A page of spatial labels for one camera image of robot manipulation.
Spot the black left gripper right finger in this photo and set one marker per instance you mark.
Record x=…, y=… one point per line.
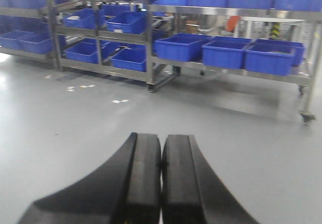
x=192, y=191

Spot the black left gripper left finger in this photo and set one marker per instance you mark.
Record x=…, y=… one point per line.
x=124, y=189

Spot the blue bin lower shelf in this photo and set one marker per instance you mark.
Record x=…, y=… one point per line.
x=225, y=52
x=182, y=47
x=273, y=57

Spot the steel rack with wheels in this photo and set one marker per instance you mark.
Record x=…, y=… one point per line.
x=305, y=77

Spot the steel rack middle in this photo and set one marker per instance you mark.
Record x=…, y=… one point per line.
x=111, y=37

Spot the steel rack left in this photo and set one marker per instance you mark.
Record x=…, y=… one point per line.
x=40, y=13

